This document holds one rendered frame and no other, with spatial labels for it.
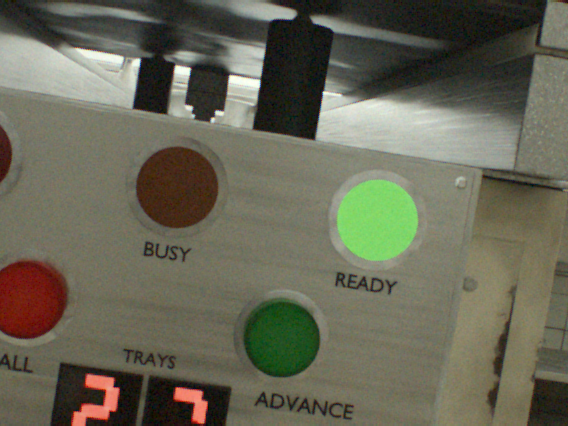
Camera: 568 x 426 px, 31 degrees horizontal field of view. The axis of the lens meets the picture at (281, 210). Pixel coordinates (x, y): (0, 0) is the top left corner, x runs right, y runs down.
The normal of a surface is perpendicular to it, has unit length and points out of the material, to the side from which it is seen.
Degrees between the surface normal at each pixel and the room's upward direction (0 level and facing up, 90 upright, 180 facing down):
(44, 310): 90
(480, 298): 90
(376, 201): 90
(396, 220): 90
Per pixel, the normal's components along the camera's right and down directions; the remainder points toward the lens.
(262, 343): 0.07, 0.07
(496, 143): -0.98, -0.16
